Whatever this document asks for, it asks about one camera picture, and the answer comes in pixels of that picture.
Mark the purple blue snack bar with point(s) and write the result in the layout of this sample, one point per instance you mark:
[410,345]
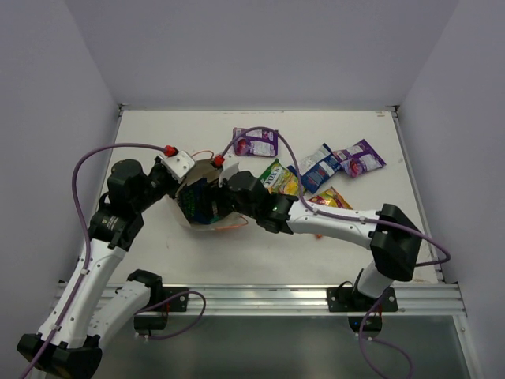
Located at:
[258,143]

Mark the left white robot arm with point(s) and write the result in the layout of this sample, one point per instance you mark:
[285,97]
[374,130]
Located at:
[70,342]

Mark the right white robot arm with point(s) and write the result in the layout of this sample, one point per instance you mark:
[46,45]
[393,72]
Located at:
[388,233]

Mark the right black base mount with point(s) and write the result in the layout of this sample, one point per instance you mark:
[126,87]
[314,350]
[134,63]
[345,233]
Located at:
[346,299]

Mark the dark blue crisps bag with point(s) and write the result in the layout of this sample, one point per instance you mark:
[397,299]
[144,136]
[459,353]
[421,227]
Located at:
[190,200]

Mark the yellow green candy packet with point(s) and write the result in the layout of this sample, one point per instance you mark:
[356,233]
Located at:
[278,179]

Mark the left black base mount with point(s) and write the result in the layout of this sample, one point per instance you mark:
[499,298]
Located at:
[156,319]

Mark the pink snack packet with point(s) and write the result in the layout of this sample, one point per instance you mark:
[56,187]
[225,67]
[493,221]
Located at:
[359,159]

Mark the blue white chips bag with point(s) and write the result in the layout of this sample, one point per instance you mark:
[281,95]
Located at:
[318,168]

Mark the aluminium front rail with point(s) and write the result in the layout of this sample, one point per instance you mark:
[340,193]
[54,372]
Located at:
[314,301]

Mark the orange fruit candy packet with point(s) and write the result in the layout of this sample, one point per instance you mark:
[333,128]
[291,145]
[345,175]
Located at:
[330,197]

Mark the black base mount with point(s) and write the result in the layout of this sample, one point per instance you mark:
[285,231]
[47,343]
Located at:
[346,299]
[156,319]

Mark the white paper bag orange handles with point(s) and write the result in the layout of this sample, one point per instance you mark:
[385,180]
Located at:
[204,169]

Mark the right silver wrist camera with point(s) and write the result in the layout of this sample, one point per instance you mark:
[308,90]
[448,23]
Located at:
[227,166]

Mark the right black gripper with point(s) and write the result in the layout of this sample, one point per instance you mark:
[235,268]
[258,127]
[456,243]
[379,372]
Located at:
[215,193]

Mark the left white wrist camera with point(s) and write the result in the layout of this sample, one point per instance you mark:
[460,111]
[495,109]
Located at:
[179,165]

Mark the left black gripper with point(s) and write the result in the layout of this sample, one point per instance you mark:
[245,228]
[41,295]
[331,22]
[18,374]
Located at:
[167,183]

